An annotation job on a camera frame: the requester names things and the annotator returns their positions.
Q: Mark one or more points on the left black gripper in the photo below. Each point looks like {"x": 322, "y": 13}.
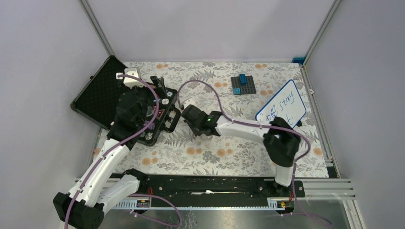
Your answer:
{"x": 146, "y": 89}

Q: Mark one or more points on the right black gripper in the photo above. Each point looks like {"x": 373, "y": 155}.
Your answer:
{"x": 197, "y": 132}

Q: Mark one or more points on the blue framed whiteboard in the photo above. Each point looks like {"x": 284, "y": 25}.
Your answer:
{"x": 287, "y": 103}

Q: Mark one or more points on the silver sparkly scrub sponge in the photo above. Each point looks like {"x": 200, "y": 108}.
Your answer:
{"x": 206, "y": 137}

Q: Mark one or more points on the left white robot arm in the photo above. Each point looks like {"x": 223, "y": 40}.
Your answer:
{"x": 87, "y": 203}

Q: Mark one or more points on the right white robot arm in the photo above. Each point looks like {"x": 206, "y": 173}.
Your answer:
{"x": 277, "y": 137}

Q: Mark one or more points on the small blue lego brick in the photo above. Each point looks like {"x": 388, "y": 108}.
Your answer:
{"x": 236, "y": 91}

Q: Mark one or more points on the floral table mat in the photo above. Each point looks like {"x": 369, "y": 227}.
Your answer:
{"x": 209, "y": 85}

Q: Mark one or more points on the dark grey lego baseplate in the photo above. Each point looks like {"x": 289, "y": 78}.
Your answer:
{"x": 249, "y": 88}

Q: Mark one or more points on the blue lego brick stack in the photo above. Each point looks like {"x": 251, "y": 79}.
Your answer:
{"x": 242, "y": 79}

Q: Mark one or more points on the black poker chip case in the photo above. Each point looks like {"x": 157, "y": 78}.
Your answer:
{"x": 103, "y": 101}

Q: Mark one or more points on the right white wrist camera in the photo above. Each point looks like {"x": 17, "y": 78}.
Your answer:
{"x": 186, "y": 103}

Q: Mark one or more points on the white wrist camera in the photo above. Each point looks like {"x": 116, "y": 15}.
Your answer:
{"x": 130, "y": 77}
{"x": 186, "y": 103}

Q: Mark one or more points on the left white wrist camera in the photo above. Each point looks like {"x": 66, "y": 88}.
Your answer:
{"x": 130, "y": 77}

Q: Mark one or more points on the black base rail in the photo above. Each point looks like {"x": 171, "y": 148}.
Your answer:
{"x": 212, "y": 192}

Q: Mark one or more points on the blue corner bracket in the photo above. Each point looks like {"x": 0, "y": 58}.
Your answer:
{"x": 299, "y": 60}

